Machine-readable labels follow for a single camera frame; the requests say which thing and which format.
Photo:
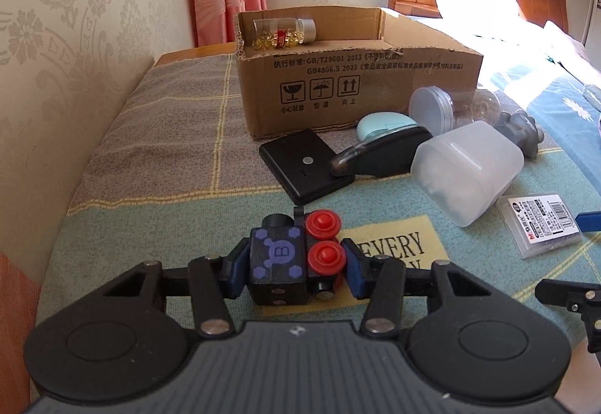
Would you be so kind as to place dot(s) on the checked blanket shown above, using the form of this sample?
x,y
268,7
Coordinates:
x,y
178,151

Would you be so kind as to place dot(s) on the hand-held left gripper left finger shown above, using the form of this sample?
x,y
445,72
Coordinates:
x,y
237,271

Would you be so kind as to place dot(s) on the glass bottle of yellow capsules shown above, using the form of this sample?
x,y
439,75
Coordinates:
x,y
281,31

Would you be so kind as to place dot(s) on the cardboard box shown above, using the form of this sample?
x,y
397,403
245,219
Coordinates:
x,y
375,76

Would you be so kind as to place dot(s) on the white plastic container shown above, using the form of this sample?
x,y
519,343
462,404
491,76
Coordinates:
x,y
465,174

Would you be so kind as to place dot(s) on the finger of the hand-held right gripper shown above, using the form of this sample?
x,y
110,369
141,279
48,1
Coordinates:
x,y
558,292
589,221

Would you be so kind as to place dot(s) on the clear plastic jar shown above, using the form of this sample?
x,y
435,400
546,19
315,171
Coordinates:
x,y
429,106

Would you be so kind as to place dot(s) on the clear labelled card box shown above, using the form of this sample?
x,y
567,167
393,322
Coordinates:
x,y
540,226

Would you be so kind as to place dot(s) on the blue bed sheet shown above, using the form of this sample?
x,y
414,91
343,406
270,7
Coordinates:
x,y
563,80

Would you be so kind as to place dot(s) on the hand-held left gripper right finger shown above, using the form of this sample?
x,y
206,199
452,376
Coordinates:
x,y
355,275

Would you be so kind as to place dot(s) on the grey toy figure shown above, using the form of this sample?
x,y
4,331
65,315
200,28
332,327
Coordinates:
x,y
519,132

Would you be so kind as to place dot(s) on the black handheld brush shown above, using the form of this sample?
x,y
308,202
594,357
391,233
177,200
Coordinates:
x,y
389,153

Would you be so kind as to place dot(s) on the mint green oval case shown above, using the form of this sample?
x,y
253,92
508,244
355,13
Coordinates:
x,y
375,125

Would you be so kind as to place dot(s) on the wooden bedside table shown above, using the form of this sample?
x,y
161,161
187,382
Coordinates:
x,y
197,53

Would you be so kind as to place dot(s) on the black toy train block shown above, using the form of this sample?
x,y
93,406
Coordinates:
x,y
274,263

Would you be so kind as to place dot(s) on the black power bank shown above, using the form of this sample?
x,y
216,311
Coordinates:
x,y
300,160

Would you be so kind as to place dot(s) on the orange cloth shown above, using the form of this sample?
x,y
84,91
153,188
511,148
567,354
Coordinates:
x,y
16,325

